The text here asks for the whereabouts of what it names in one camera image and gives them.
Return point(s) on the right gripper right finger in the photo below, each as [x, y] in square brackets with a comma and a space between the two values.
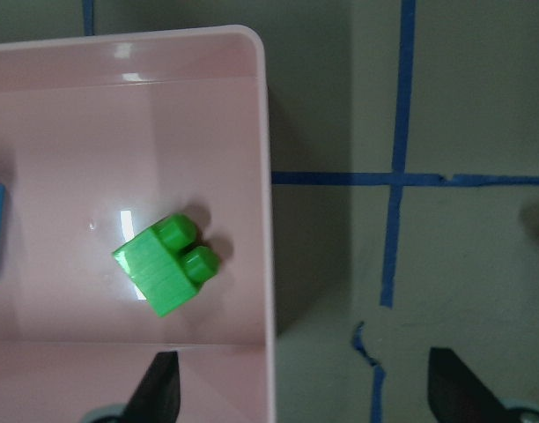
[455, 394]

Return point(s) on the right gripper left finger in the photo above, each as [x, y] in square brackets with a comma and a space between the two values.
[158, 395]

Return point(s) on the pink plastic box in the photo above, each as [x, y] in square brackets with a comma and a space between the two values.
[101, 137]

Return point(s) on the green toy block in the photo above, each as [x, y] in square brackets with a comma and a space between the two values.
[166, 263]

